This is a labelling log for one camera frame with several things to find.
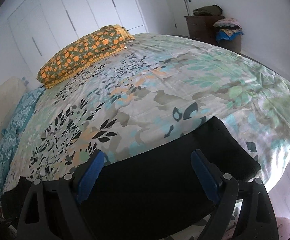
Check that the black pants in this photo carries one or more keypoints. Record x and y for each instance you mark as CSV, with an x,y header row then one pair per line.
x,y
156,193

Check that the white wardrobe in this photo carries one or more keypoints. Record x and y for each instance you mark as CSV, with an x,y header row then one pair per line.
x,y
41,28

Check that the teal floral pillow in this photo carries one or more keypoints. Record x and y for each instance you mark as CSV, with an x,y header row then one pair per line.
x,y
23,112
8,147

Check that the white door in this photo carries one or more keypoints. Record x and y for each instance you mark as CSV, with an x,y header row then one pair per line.
x,y
180,9

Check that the olive folded cloth on dresser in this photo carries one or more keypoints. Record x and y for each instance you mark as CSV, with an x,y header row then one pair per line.
x,y
211,10

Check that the orange floral folded quilt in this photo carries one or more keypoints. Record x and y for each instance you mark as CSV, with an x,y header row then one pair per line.
x,y
82,53

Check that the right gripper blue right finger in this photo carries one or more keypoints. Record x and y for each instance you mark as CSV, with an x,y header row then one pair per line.
x,y
256,218

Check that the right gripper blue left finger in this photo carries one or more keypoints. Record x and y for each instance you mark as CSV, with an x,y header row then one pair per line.
x,y
51,208

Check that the dark wooden dresser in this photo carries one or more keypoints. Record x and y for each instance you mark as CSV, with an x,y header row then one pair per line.
x,y
201,28

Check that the teal floral pillow far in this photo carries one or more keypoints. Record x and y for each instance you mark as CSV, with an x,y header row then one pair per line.
x,y
23,112

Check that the floral bed sheet mattress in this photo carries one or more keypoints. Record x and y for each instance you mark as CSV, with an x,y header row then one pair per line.
x,y
155,90

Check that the beige padded headboard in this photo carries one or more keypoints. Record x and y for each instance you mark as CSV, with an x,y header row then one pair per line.
x,y
11,91

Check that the teal floral pillow near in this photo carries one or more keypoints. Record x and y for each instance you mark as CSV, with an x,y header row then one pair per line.
x,y
8,147

